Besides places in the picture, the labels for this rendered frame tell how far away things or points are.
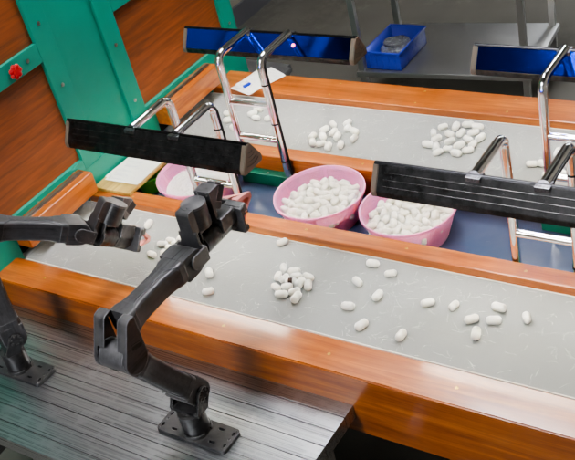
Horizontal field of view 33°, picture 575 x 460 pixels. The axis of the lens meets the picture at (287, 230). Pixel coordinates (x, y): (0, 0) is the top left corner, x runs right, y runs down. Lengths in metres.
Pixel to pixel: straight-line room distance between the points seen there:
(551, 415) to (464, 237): 0.75
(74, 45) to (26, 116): 0.27
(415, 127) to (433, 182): 0.91
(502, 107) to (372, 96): 0.44
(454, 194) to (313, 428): 0.60
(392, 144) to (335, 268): 0.59
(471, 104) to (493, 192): 1.00
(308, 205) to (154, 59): 0.84
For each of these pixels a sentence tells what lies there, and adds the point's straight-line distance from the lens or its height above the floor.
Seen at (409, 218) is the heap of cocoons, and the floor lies 0.74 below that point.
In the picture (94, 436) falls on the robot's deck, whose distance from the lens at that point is 2.38.
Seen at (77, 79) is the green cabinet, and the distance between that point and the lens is 3.02.
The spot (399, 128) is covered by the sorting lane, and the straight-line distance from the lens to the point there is 3.01.
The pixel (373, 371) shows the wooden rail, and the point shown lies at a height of 0.77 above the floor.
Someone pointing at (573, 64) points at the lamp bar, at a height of 1.08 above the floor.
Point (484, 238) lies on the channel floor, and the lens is 2.61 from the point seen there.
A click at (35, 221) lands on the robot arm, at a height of 1.06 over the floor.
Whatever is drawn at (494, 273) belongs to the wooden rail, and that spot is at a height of 0.76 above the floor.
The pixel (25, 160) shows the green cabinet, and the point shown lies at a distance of 2.91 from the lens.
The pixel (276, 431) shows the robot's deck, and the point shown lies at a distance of 2.22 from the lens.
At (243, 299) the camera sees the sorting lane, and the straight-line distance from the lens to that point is 2.48.
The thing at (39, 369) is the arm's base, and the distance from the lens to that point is 2.62.
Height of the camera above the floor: 2.26
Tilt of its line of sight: 35 degrees down
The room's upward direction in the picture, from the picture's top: 15 degrees counter-clockwise
